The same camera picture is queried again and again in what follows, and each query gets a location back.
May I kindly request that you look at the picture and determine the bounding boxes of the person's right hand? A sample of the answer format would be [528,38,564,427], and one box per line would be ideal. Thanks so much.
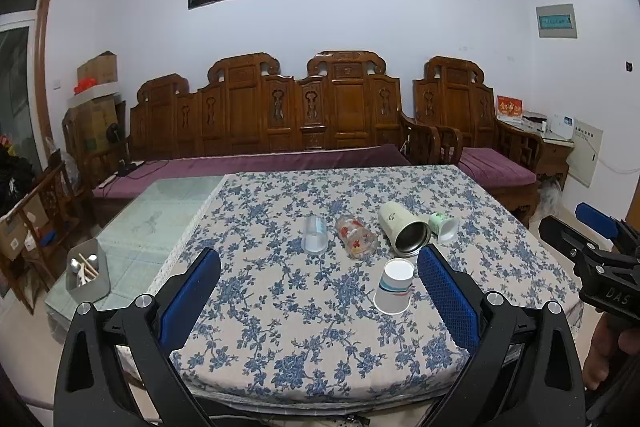
[582,313,640,390]

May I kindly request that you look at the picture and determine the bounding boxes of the red gift box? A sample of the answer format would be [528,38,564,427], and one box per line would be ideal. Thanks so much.
[497,95,524,118]

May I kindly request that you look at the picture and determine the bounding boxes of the small wooden shelf left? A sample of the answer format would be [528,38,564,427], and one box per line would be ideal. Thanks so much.
[1,150,82,313]

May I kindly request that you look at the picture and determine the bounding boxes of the small green paper cup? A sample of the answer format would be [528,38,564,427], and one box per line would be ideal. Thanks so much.
[428,212,459,244]

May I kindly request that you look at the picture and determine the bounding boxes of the clear plastic cup blue label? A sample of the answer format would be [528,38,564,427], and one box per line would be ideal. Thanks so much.
[302,216,329,256]

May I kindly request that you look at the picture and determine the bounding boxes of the blue floral tablecloth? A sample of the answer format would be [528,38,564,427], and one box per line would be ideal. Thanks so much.
[164,166,584,409]

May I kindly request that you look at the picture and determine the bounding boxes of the striped white paper cup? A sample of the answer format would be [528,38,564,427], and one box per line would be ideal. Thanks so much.
[373,258,414,315]

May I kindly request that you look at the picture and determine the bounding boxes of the grey wall electrical panel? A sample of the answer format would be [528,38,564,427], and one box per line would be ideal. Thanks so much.
[536,4,577,39]

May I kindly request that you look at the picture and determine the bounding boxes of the grey hexagonal toothpick box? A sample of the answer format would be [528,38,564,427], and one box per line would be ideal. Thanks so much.
[65,239,111,303]

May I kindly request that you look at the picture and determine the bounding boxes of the cream steel thermos cup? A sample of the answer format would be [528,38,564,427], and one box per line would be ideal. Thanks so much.
[378,202,432,257]

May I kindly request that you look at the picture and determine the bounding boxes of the glass cup red prints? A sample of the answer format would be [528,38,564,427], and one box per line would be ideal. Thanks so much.
[335,215,378,260]

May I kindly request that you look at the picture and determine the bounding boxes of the carved wooden armchair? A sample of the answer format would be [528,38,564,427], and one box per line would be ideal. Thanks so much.
[413,56,539,225]

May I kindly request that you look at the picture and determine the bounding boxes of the wooden side table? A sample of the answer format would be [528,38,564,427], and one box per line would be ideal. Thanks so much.
[499,114,576,191]

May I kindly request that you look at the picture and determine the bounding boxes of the carved wooden sofa bench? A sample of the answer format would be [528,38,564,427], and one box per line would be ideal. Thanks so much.
[84,50,442,188]

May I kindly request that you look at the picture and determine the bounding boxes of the white wall cabinet box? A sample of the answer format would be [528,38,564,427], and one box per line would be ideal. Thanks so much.
[567,119,603,187]

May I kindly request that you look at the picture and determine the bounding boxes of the purple armchair cushion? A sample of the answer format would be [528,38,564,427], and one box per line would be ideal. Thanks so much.
[458,147,536,188]

